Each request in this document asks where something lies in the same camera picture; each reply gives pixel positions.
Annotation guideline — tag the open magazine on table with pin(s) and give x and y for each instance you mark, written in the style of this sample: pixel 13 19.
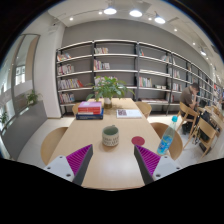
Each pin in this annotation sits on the open magazine on table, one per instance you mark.
pixel 128 113

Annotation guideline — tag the small plant by window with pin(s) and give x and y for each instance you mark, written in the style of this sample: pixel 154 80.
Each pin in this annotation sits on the small plant by window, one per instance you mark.
pixel 32 97

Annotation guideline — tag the wooden chair near left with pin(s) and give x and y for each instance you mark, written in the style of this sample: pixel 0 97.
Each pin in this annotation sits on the wooden chair near left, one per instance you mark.
pixel 50 143

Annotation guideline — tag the wooden folding chair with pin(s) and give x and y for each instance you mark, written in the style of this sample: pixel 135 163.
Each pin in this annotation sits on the wooden folding chair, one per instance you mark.
pixel 189 118
pixel 206 144

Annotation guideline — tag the dark red round coaster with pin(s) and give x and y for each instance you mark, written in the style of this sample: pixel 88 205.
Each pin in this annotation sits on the dark red round coaster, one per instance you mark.
pixel 138 140

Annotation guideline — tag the large grey bookshelf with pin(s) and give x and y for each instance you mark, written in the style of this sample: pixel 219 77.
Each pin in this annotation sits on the large grey bookshelf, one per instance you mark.
pixel 152 74

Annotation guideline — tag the green speckled ceramic mug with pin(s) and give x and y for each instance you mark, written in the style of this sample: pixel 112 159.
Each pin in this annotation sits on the green speckled ceramic mug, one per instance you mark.
pixel 110 136

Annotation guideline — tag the black bag on chair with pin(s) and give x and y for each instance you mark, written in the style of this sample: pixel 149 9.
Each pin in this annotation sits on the black bag on chair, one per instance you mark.
pixel 205 130

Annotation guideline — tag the wooden chair far right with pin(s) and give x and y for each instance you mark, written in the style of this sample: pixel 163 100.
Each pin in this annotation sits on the wooden chair far right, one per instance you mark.
pixel 145 108

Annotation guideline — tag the clear plastic water bottle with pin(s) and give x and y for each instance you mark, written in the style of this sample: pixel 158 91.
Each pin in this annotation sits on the clear plastic water bottle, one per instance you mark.
pixel 167 137

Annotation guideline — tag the wooden chair far left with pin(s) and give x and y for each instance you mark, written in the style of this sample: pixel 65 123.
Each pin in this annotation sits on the wooden chair far left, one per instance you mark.
pixel 75 108

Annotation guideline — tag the pink red top book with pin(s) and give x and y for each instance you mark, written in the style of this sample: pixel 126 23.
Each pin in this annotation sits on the pink red top book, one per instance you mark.
pixel 90 107

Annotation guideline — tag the wooden chair near right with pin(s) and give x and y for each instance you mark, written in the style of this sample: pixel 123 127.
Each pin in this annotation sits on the wooden chair near right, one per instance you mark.
pixel 176 146

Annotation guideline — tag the dark blue bottom book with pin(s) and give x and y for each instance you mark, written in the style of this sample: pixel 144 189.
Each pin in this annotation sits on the dark blue bottom book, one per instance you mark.
pixel 90 116

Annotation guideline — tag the seated person in brown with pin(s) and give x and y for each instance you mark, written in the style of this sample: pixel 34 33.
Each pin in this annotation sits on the seated person in brown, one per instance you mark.
pixel 188 97

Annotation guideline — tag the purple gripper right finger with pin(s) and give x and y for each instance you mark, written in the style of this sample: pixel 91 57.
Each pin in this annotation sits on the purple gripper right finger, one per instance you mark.
pixel 147 162

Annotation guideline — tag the green potted plant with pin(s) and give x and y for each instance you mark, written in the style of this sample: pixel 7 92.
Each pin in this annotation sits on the green potted plant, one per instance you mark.
pixel 107 88

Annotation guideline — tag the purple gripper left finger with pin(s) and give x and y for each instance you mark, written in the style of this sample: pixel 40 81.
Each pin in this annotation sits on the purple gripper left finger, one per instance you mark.
pixel 79 161

